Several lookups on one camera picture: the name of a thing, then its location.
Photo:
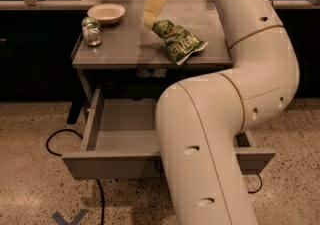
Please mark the green jalapeno chip bag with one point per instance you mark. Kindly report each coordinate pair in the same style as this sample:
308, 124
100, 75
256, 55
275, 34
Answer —
178, 43

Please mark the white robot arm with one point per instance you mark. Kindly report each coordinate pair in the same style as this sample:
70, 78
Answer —
265, 77

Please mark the grey open drawer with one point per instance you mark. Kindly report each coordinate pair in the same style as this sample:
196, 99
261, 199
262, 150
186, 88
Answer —
123, 142

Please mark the cream ceramic bowl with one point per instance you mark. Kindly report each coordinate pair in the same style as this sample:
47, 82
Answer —
107, 14

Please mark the green soda can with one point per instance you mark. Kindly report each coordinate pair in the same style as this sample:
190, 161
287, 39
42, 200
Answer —
91, 30

